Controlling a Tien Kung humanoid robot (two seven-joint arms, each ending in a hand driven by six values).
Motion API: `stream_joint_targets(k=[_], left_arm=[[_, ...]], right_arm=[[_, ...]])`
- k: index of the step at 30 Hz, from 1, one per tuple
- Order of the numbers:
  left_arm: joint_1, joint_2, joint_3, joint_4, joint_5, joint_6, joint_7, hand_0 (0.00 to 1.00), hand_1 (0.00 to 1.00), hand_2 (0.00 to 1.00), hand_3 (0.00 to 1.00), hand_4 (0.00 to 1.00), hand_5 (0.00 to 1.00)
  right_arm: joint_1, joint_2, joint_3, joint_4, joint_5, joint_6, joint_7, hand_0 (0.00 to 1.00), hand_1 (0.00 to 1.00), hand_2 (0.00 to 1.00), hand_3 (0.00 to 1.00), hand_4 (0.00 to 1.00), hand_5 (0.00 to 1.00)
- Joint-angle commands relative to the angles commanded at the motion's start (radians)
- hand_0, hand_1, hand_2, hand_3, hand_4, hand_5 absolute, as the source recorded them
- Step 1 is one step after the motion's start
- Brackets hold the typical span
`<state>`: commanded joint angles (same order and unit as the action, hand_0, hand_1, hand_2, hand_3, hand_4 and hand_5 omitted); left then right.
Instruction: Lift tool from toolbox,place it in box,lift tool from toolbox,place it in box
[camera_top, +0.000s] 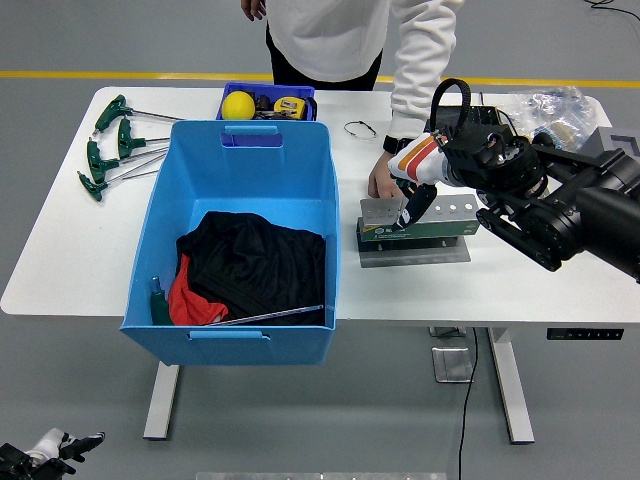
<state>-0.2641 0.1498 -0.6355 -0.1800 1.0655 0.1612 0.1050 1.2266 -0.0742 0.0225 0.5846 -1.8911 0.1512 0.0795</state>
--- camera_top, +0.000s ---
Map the person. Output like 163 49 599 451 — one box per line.
240 0 464 151

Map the black table control panel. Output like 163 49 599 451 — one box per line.
545 327 625 341

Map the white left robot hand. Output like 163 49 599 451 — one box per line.
27 428 106 463

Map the clear bag of blue parts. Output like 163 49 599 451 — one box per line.
509 85 601 126

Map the black looped floor cable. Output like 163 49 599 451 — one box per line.
584 0 640 24

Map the white table leg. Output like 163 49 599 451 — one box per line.
487 327 536 445
143 362 180 442

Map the metal floor plate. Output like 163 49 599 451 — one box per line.
431 346 475 384

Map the yellow ball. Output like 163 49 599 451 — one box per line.
221 91 256 120

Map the grey foam block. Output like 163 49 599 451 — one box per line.
584 126 640 156

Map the grey green hex key stand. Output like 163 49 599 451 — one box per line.
355 193 481 270

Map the person's left hand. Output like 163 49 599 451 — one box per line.
368 148 405 200

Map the large green T-handle hex key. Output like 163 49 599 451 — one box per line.
149 276 326 327

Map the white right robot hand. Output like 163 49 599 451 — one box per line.
387 131 456 232

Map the yellow tape measure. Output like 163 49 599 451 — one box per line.
272 96 307 120

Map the person's right hand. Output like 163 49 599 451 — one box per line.
240 0 269 22

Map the black wristwatch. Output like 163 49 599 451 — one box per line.
382 135 416 155

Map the large light blue plastic box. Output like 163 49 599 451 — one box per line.
119 119 341 367

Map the bag of resistor strips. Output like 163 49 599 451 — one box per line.
532 122 584 151

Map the small dark blue bin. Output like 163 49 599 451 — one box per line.
215 82 318 121

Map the thin wire loop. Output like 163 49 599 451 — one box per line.
343 120 378 142

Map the red cloth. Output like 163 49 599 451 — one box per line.
167 253 230 326

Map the black cloth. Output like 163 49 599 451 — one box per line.
175 210 327 326

